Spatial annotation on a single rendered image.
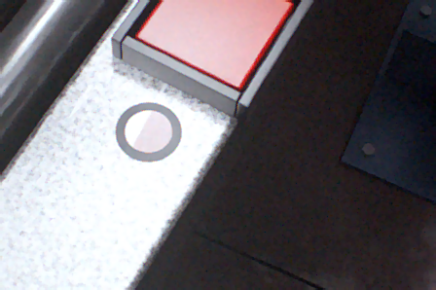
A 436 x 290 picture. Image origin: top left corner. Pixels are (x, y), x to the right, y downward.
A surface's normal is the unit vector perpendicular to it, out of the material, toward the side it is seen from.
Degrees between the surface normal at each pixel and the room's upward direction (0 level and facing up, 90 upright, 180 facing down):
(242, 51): 0
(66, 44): 50
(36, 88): 59
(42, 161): 0
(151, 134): 0
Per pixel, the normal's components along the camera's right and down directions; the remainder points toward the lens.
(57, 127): 0.06, -0.44
